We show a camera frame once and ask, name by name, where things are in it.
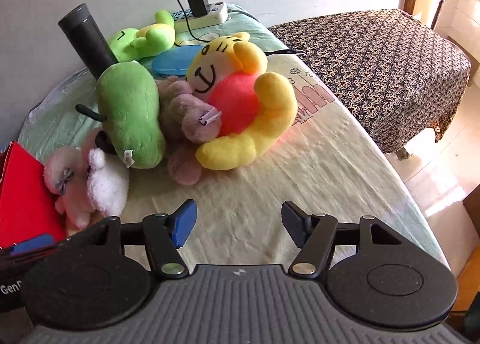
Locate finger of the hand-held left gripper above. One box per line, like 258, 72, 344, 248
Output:
0, 233, 57, 260

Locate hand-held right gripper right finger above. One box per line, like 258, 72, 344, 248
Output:
281, 200, 404, 280

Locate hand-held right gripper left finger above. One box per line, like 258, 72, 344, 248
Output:
87, 199, 198, 279

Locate red cardboard box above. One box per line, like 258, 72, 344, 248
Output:
0, 141, 67, 251

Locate pink plush bear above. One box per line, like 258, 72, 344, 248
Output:
44, 137, 99, 230

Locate white plush bear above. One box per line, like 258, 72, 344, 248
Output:
87, 149, 130, 217

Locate mauve plush toy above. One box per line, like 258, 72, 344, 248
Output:
157, 76, 223, 186

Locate green plush toy black antennae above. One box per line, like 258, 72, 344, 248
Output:
75, 61, 166, 169

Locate yellow plush tiger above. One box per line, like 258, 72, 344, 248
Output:
186, 32, 299, 171

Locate pale cartoon print tablecloth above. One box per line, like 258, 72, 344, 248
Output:
17, 2, 451, 266

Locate blue round plate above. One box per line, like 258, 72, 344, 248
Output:
151, 45, 207, 78

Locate green plush frog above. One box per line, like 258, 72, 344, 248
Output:
108, 9, 177, 63

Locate white power strip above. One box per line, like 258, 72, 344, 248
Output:
165, 1, 229, 33

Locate black thermos bottle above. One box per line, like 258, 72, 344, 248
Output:
58, 2, 119, 80

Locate black charger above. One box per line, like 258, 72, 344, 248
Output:
186, 0, 209, 17

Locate black cord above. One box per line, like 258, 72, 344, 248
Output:
264, 49, 306, 58

